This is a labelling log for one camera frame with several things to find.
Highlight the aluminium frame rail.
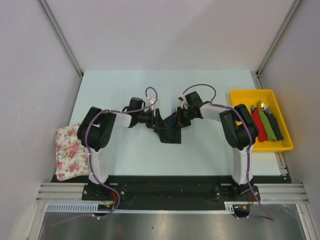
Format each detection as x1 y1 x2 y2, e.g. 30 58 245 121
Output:
36 182 309 204

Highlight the floral cloth mat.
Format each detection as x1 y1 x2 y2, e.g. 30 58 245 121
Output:
55 124 89 181

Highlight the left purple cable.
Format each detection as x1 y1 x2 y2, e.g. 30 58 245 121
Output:
47 86 159 227

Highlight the yellow plastic bin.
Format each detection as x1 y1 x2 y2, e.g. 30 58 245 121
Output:
230 89 294 152

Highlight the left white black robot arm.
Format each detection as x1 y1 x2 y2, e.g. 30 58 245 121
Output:
77 97 181 199

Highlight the corner aluminium post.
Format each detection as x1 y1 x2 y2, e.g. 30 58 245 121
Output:
37 0 84 79
255 0 304 78

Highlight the right corner aluminium post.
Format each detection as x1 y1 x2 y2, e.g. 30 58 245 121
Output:
255 0 304 78

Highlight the gold spoon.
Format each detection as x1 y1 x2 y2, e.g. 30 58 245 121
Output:
257 100 265 111

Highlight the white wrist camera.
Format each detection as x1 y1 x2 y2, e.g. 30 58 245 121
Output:
178 93 189 108
146 96 157 108

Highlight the purple cable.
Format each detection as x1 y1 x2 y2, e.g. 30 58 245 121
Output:
47 86 159 227
183 84 275 222

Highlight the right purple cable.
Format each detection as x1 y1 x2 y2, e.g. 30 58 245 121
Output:
183 84 275 222

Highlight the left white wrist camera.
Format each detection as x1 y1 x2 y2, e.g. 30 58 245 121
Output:
146 96 157 108

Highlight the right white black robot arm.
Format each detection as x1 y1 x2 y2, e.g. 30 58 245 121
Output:
175 91 259 201

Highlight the green rolled napkin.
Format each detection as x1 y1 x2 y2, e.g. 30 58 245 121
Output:
257 109 277 142

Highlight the purple fork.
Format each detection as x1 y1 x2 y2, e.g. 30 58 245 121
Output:
171 107 177 118

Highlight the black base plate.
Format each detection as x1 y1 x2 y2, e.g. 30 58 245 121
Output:
61 176 288 218

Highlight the left corner aluminium post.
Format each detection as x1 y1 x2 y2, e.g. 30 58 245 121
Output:
37 0 84 79

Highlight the white cable duct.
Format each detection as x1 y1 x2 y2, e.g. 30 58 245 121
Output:
46 202 234 214

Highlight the red rolled napkin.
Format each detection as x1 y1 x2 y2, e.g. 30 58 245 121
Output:
250 105 268 142

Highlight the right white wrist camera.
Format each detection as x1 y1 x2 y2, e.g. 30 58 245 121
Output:
178 93 189 108

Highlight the dark rolled napkin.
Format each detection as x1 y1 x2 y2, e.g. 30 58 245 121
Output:
264 112 284 141

